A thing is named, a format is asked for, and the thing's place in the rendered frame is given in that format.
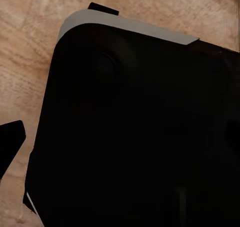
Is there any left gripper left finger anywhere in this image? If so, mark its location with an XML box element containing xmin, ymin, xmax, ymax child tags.
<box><xmin>0</xmin><ymin>120</ymin><xmax>26</xmax><ymax>180</ymax></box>

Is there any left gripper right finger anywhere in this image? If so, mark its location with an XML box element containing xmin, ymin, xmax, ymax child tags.
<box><xmin>224</xmin><ymin>120</ymin><xmax>240</xmax><ymax>160</ymax></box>

